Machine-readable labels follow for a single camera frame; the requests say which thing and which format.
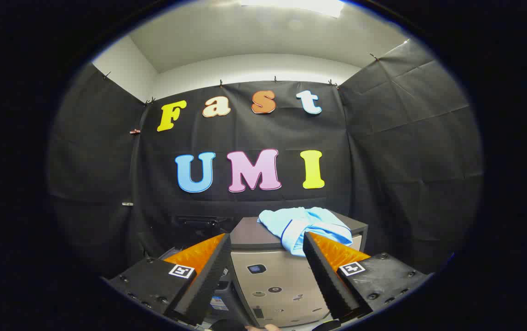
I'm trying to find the ceiling light panel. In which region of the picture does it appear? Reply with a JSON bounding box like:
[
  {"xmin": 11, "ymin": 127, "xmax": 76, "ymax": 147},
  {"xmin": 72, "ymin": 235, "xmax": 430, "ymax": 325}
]
[{"xmin": 241, "ymin": 0, "xmax": 344, "ymax": 18}]

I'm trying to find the grey cabinet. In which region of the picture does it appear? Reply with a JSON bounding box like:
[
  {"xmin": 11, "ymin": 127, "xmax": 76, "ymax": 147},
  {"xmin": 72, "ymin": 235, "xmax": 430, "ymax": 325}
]
[{"xmin": 229, "ymin": 209, "xmax": 369, "ymax": 328}]

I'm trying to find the light blue garment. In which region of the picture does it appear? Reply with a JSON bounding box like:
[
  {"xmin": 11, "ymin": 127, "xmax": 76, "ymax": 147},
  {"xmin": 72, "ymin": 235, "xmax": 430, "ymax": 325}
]
[{"xmin": 258, "ymin": 207, "xmax": 354, "ymax": 257}]

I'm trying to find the black backdrop cloth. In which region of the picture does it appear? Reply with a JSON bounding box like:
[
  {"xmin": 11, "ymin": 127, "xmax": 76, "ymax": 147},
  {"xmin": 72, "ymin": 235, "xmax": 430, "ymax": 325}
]
[{"xmin": 47, "ymin": 39, "xmax": 482, "ymax": 276}]

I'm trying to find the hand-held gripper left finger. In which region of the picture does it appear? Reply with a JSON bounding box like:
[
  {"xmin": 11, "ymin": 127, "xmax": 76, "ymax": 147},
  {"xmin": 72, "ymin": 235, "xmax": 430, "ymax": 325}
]
[{"xmin": 106, "ymin": 233, "xmax": 232, "ymax": 326}]

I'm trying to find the dark grey washing machine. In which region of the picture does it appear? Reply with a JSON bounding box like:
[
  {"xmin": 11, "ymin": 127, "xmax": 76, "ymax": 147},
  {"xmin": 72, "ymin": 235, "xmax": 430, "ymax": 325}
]
[{"xmin": 158, "ymin": 214, "xmax": 251, "ymax": 330}]

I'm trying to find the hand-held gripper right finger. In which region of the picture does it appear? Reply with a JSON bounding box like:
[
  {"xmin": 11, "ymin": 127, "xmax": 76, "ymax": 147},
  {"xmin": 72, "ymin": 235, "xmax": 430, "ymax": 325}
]
[{"xmin": 303, "ymin": 231, "xmax": 430, "ymax": 322}]

